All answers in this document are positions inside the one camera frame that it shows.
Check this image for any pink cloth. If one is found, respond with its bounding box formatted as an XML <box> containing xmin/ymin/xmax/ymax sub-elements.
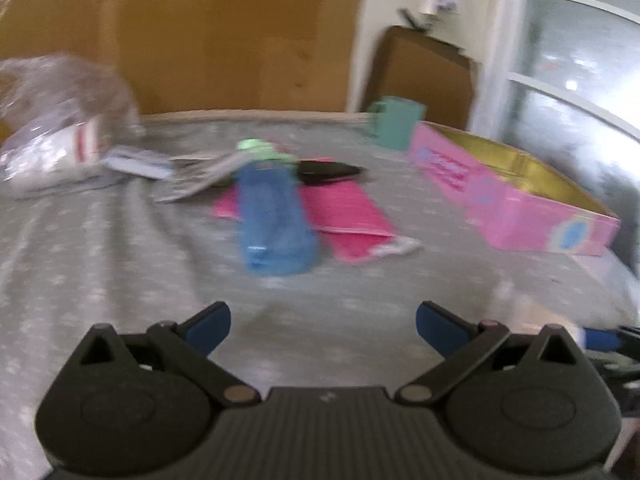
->
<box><xmin>213</xmin><ymin>162</ymin><xmax>420</xmax><ymax>264</ymax></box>

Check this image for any green soft cloth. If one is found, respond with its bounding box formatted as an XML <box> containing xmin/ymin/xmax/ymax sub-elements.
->
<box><xmin>236</xmin><ymin>139</ymin><xmax>297</xmax><ymax>164</ymax></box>

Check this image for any grey floral tablecloth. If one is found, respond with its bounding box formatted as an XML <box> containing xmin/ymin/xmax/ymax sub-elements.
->
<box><xmin>1</xmin><ymin>122</ymin><xmax>639</xmax><ymax>479</ymax></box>

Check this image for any pink macaron tin box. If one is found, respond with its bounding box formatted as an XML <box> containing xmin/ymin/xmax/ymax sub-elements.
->
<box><xmin>408</xmin><ymin>122</ymin><xmax>620</xmax><ymax>256</ymax></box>

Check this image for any teal plastic mug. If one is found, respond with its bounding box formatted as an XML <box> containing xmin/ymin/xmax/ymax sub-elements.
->
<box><xmin>368</xmin><ymin>96</ymin><xmax>427</xmax><ymax>152</ymax></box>

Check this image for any white paper cup stack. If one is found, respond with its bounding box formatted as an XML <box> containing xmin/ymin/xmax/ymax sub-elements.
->
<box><xmin>4</xmin><ymin>117</ymin><xmax>113</xmax><ymax>194</ymax></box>

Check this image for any clear plastic bag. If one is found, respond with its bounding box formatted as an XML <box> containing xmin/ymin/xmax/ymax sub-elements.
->
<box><xmin>1</xmin><ymin>53</ymin><xmax>144</xmax><ymax>200</ymax></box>

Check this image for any frosted glass door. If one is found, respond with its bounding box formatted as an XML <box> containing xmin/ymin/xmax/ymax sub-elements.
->
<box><xmin>469</xmin><ymin>0</ymin><xmax>639</xmax><ymax>273</ymax></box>

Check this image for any brown wooden chair back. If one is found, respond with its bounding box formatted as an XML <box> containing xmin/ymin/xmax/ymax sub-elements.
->
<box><xmin>360</xmin><ymin>26</ymin><xmax>474</xmax><ymax>129</ymax></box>

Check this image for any wood-pattern cardboard panel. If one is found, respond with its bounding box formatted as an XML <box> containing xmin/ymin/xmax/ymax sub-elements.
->
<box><xmin>1</xmin><ymin>0</ymin><xmax>360</xmax><ymax>114</ymax></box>

